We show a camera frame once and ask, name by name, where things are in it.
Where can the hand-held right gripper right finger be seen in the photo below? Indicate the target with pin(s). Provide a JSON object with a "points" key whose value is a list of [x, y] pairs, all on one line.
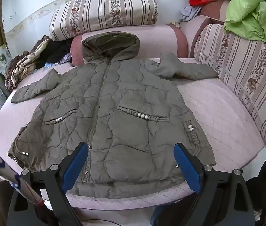
{"points": [[187, 169]]}

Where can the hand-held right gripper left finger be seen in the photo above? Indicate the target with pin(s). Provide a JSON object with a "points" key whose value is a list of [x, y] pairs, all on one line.
{"points": [[75, 167]]}

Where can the olive quilted hooded jacket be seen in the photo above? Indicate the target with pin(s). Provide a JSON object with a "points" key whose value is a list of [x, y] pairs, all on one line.
{"points": [[128, 113]]}

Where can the black clothes pile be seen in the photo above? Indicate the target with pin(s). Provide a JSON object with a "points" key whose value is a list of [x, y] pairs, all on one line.
{"points": [[55, 51]]}

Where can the pink quilted sofa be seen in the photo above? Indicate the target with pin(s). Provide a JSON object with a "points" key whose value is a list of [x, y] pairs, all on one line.
{"points": [[217, 113]]}

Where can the dark cloth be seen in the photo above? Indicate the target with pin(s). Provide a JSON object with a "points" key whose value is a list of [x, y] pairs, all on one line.
{"points": [[264, 181]]}

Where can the blue plastic bag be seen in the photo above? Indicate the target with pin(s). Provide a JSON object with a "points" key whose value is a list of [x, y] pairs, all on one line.
{"points": [[63, 58]]}

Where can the beige brown floral blanket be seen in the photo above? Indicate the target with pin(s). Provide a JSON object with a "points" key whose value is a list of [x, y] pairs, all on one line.
{"points": [[24, 68]]}

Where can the striped floral cushion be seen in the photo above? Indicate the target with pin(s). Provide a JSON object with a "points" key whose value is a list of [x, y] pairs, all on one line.
{"points": [[104, 11], [248, 70]]}

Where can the floral printed bag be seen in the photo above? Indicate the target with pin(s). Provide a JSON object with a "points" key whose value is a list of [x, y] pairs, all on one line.
{"points": [[0, 58]]}

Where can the grey blue cloth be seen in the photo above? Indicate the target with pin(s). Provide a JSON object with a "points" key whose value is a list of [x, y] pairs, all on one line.
{"points": [[190, 13]]}

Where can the green cloth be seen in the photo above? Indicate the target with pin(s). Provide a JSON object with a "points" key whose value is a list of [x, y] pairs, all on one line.
{"points": [[248, 16]]}

